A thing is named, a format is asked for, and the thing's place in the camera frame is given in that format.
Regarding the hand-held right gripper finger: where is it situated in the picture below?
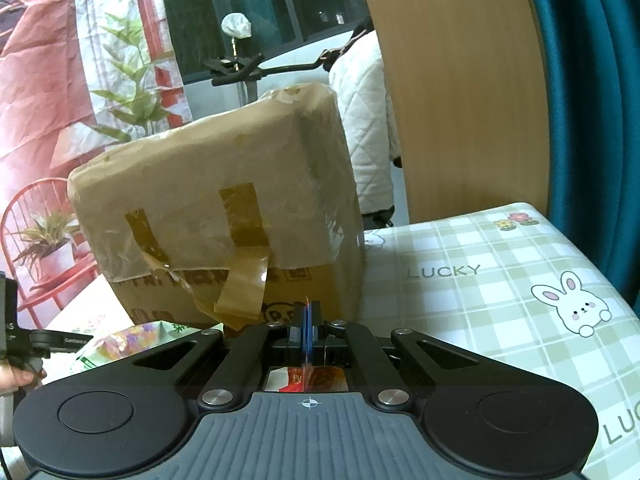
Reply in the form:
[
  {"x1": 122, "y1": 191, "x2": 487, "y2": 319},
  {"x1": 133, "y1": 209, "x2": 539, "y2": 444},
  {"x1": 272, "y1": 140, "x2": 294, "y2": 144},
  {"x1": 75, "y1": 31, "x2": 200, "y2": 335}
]
[
  {"x1": 133, "y1": 302, "x2": 309, "y2": 409},
  {"x1": 308, "y1": 303, "x2": 482, "y2": 414}
]

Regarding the red snack packet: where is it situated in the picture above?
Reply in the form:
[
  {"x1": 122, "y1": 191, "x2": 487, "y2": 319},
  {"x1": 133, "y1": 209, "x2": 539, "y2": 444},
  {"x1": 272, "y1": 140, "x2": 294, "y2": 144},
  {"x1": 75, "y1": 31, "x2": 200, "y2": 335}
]
[{"x1": 264, "y1": 296, "x2": 347, "y2": 394}]

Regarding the orange snack packet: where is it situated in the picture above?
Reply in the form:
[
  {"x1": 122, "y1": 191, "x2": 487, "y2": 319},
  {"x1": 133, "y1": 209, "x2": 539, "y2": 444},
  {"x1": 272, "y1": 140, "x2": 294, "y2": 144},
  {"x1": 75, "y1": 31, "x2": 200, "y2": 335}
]
[{"x1": 70, "y1": 322, "x2": 224, "y2": 374}]

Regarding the person's left hand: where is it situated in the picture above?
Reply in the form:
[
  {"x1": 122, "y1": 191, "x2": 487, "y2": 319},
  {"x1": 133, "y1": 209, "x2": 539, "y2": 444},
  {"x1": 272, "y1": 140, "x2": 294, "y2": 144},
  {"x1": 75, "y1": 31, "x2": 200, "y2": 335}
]
[{"x1": 0, "y1": 364, "x2": 47, "y2": 393}]

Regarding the checked rabbit print tablecloth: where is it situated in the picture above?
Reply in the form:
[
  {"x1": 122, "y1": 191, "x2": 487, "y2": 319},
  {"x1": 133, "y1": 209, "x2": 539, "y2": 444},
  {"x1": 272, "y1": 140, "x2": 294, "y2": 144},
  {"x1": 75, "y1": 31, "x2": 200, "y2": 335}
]
[{"x1": 45, "y1": 202, "x2": 640, "y2": 480}]

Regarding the taped cardboard box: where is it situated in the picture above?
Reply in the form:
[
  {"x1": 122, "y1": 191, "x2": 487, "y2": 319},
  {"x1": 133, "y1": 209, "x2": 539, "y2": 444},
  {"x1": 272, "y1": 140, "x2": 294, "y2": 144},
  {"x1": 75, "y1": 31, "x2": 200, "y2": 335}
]
[{"x1": 67, "y1": 80, "x2": 369, "y2": 341}]

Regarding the white quilted jacket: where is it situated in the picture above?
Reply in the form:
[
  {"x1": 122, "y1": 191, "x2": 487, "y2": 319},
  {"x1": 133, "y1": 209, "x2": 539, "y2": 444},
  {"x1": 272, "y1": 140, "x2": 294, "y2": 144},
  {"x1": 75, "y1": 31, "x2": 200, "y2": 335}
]
[{"x1": 327, "y1": 30, "x2": 404, "y2": 217}]

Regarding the printed red backdrop cloth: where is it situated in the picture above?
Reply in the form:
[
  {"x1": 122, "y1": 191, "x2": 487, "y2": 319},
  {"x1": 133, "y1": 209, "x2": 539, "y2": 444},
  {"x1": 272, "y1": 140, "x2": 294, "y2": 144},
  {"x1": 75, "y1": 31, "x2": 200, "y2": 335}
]
[{"x1": 0, "y1": 0, "x2": 195, "y2": 335}]

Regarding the wooden board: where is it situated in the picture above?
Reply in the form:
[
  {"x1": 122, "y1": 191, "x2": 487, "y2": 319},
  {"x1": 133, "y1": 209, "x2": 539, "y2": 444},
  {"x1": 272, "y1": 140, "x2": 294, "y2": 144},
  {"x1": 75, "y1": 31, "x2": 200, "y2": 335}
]
[{"x1": 352, "y1": 0, "x2": 554, "y2": 227}]

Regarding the white plastic bag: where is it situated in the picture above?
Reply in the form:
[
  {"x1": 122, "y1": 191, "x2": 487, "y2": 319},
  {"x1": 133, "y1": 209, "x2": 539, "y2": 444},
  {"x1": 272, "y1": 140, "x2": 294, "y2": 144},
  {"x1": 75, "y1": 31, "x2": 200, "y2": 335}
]
[{"x1": 220, "y1": 12, "x2": 252, "y2": 41}]

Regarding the dark glass window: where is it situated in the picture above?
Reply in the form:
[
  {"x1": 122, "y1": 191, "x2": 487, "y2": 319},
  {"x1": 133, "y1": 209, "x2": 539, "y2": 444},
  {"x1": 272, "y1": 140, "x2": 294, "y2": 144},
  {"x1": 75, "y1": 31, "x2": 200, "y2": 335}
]
[{"x1": 155, "y1": 0, "x2": 375, "y2": 87}]

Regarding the teal curtain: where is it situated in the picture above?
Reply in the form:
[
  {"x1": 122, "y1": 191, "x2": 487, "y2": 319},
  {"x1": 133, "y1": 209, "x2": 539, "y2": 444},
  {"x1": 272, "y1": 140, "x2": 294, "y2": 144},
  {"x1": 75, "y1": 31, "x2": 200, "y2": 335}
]
[{"x1": 520, "y1": 0, "x2": 640, "y2": 313}]

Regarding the black handlebar stand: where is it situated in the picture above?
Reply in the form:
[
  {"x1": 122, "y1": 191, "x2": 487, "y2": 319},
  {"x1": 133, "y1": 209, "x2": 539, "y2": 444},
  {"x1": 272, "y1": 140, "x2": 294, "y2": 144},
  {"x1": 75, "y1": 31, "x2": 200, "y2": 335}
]
[{"x1": 202, "y1": 25, "x2": 377, "y2": 111}]

